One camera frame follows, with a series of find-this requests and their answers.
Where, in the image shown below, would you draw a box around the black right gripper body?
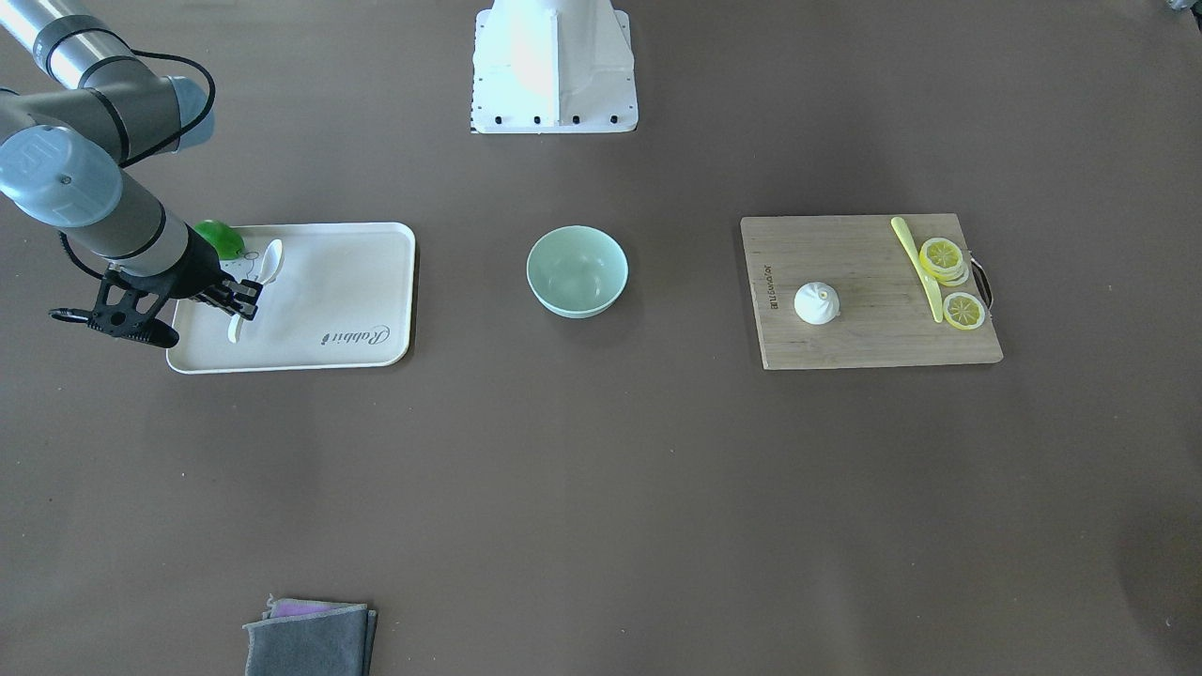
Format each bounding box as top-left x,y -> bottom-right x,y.
150,226 -> 226,300

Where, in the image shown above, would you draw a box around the white ceramic soup spoon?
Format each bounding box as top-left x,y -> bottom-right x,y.
227,238 -> 285,344

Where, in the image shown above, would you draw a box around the white steamed bun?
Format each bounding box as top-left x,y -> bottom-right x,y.
795,281 -> 841,326

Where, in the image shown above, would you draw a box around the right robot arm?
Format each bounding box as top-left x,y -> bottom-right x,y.
2,1 -> 261,333

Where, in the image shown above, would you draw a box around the mint green bowl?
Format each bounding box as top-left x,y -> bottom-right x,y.
525,225 -> 627,319

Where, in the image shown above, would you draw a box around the green lime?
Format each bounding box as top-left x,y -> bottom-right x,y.
194,219 -> 245,261

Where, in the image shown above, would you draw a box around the cream rabbit serving tray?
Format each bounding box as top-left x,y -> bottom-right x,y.
166,223 -> 417,374

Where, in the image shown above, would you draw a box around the grey folded cloth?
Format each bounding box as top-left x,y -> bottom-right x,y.
243,595 -> 377,675

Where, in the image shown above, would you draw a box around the wooden cutting board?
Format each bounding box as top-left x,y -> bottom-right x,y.
740,214 -> 1002,370

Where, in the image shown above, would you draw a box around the yellow plastic knife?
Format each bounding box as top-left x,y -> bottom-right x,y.
889,217 -> 945,324

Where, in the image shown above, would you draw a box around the stacked lemon slices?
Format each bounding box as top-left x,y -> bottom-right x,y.
918,237 -> 970,287

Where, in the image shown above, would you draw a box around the single lemon slice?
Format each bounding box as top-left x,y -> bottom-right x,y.
944,292 -> 988,330

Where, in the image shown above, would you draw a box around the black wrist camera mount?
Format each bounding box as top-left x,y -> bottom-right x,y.
48,263 -> 179,349

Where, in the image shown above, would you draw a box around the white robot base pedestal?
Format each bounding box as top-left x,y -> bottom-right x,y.
470,1 -> 639,134

